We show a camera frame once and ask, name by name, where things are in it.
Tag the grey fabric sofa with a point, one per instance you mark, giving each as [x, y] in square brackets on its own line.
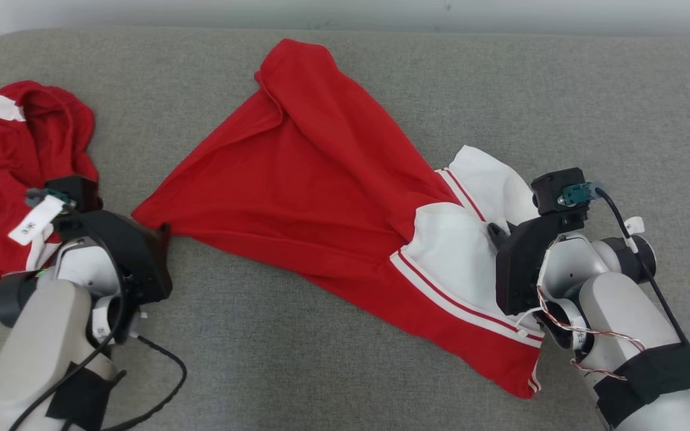
[381, 371]

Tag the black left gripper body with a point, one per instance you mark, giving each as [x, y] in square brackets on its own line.
[135, 257]

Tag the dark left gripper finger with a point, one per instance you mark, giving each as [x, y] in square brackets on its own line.
[164, 236]

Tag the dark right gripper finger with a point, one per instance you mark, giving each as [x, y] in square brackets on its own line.
[498, 234]

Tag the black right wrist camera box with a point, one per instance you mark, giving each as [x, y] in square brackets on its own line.
[551, 185]

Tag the red Bulls jersey white sleeves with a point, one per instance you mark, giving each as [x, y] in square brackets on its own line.
[309, 179]

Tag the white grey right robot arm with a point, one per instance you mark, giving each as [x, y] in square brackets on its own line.
[638, 335]

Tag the white printed paper label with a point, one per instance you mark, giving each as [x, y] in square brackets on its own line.
[36, 220]

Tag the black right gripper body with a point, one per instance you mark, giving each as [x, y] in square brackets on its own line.
[524, 269]

